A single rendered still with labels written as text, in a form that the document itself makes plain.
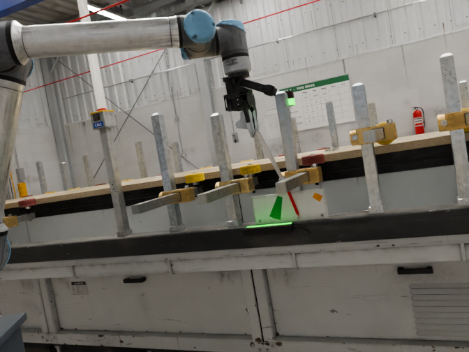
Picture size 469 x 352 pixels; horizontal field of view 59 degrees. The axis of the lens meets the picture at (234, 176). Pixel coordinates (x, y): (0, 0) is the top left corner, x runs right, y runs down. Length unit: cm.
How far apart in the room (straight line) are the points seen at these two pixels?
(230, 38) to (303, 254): 76
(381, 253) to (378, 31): 748
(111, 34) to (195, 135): 841
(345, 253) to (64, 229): 146
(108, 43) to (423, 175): 110
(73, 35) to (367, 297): 135
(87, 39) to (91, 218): 115
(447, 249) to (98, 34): 118
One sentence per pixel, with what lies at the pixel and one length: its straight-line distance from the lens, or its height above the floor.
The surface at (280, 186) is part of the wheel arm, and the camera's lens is 116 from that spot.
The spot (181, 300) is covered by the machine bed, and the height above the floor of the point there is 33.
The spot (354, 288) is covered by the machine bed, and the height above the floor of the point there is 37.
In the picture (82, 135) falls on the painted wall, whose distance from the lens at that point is 1148.
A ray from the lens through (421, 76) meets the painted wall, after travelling 856.
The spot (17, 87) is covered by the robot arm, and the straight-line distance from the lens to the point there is 143.
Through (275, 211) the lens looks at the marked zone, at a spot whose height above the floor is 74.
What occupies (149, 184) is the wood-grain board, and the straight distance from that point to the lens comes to 192.
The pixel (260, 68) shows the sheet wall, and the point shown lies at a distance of 906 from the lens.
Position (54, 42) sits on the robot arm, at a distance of 127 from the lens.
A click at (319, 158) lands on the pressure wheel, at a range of 152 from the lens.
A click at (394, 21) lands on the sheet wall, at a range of 872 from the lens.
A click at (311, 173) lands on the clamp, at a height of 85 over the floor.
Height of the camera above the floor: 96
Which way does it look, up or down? 3 degrees down
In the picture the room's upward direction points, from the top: 10 degrees counter-clockwise
